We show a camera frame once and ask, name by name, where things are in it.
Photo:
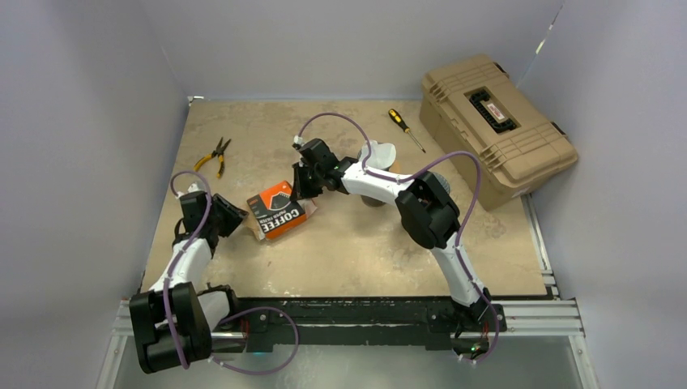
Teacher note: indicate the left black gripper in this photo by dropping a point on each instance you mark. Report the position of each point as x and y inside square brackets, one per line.
[233, 215]

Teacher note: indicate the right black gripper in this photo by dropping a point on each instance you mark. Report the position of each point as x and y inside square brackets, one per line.
[301, 190]

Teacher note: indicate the orange coffee filter box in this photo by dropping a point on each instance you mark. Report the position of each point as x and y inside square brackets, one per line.
[273, 213]

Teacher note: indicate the grey glass carafe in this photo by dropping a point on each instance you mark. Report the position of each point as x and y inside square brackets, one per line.
[371, 202]

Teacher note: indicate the white paper coffee filter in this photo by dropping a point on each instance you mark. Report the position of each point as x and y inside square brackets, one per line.
[383, 155]

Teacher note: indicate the blue glass dripper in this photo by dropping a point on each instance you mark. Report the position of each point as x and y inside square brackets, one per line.
[443, 182]

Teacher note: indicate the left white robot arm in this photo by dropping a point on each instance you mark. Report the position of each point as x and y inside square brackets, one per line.
[172, 320]

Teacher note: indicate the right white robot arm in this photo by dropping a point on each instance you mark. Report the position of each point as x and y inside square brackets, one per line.
[428, 214]

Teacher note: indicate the yellow black screwdriver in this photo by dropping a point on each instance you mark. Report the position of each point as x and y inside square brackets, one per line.
[398, 120]

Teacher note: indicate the tan plastic tool case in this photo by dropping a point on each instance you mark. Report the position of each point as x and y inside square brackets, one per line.
[473, 106]

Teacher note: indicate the yellow handled pliers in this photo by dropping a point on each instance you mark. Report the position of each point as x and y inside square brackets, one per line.
[217, 153]

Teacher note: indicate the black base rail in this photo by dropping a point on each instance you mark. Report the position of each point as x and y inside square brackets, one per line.
[429, 322]

